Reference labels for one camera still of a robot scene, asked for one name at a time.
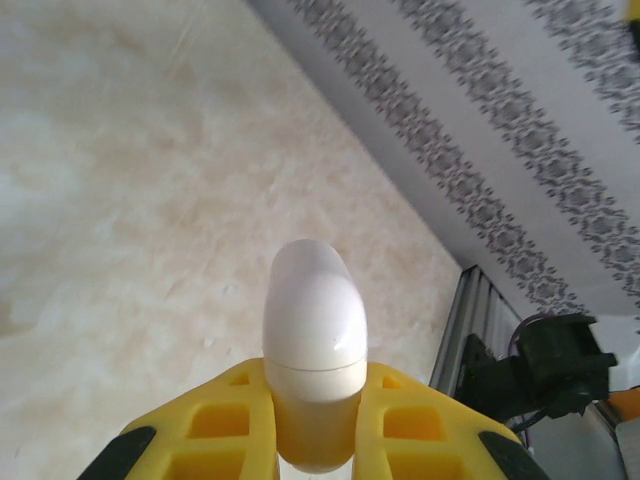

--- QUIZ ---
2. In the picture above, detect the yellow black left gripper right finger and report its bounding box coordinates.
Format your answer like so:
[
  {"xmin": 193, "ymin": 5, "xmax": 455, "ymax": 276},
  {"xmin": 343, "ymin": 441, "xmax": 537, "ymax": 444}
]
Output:
[{"xmin": 354, "ymin": 361, "xmax": 552, "ymax": 480}]

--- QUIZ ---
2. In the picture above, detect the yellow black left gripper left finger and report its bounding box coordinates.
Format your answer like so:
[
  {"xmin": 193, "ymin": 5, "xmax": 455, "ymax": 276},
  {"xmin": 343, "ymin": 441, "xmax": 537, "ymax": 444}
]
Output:
[{"xmin": 81, "ymin": 356, "xmax": 280, "ymax": 480}]

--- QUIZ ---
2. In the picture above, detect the white earbud charging case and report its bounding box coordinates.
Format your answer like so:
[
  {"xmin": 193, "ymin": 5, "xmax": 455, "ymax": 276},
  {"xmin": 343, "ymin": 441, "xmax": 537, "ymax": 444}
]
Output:
[{"xmin": 263, "ymin": 238, "xmax": 370, "ymax": 474}]

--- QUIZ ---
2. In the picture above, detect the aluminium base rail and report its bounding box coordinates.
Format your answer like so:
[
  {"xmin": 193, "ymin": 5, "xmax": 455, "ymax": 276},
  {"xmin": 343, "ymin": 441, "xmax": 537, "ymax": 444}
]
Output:
[{"xmin": 428, "ymin": 266, "xmax": 527, "ymax": 402}]

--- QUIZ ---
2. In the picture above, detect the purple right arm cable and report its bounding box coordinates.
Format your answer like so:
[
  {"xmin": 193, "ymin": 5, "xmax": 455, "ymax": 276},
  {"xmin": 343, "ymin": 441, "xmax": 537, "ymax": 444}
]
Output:
[{"xmin": 506, "ymin": 314, "xmax": 537, "ymax": 362}]

